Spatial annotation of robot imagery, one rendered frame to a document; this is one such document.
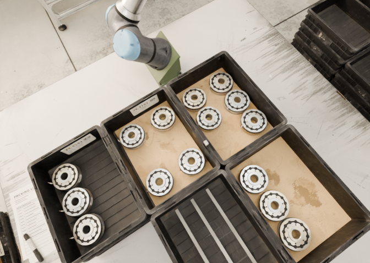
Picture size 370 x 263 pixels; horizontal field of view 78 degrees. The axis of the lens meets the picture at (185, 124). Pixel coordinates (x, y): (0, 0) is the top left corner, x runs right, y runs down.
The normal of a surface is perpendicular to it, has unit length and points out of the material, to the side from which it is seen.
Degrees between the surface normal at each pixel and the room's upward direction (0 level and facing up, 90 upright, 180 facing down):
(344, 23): 0
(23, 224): 0
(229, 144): 0
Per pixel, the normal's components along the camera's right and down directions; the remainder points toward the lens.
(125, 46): -0.55, 0.17
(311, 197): -0.07, -0.35
